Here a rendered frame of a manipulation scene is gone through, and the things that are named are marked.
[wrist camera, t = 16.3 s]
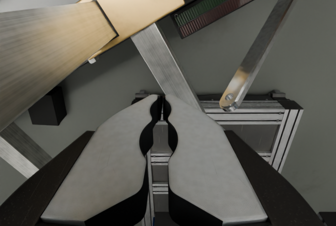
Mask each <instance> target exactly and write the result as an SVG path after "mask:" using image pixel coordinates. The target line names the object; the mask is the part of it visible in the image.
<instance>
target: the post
mask: <svg viewBox="0 0 336 226"><path fill-rule="evenodd" d="M115 36H117V34H116V32H115V31H114V29H113V28H112V26H111V24H110V23H109V21H108V20H107V18H106V17H105V15H104V13H103V12H102V10H101V9H100V7H99V6H98V4H97V2H96V1H90V2H82V3H74V4H65V5H57V6H49V7H41V8H32V9H24V10H16V11H7V12H0V132H1V131H2V130H4V129H5V128H6V127H7V126H8V125H10V124H11V123H12V122H13V121H14V120H16V119H17V118H18V117H19V116H20V115H22V114H23V113H24V112H25V111H26V110H28V109H29V108H30V107H31V106H32V105H34V104H35V103H36V102H37V101H38V100H40V99H41V98H42V97H43V96H44V95H46V94H47V93H48V92H49V91H50V90H52V89H53V88H54V87H55V86H56V85H58V84H59V83H60V82H61V81H63V80H64V79H65V78H66V77H67V76H69V75H70V74H71V73H72V72H73V71H75V70H76V69H77V68H78V67H79V66H81V65H82V64H83V63H84V62H85V61H87V60H88V59H89V58H90V57H91V56H93V55H94V54H95V53H96V52H97V51H99V50H100V49H101V48H102V47H103V46H105V45H106V44H107V43H108V42H109V41H111V40H112V39H113V38H114V37H115Z"/></svg>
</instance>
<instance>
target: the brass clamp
mask: <svg viewBox="0 0 336 226"><path fill-rule="evenodd" d="M94 1H96V3H97V4H98V6H99V7H100V9H101V11H102V12H103V14H104V15H105V17H106V18H107V20H108V22H109V23H110V25H111V26H112V28H113V29H114V31H115V33H116V34H117V35H116V36H115V37H114V38H113V39H112V40H111V41H109V42H108V43H107V44H106V45H105V46H103V47H102V48H101V49H100V50H99V51H97V52H96V53H95V54H94V55H92V56H91V57H90V58H89V59H88V60H86V61H89V63H90V64H92V63H94V62H96V61H97V60H99V59H100V56H99V55H100V54H102V53H103V52H105V51H107V50H108V49H110V48H112V47H113V46H115V45H117V44H119V43H120V42H122V41H124V40H125V39H127V38H129V37H131V36H132V35H134V34H136V33H137V32H139V31H141V30H143V29H144V28H146V27H148V26H149V25H151V24H153V23H155V22H156V21H158V20H160V19H161V18H163V17H165V16H167V15H168V14H170V13H172V12H173V11H175V10H177V9H178V8H180V7H182V6H184V5H185V0H79V1H78V2H76V4H77V3H86V2H94Z"/></svg>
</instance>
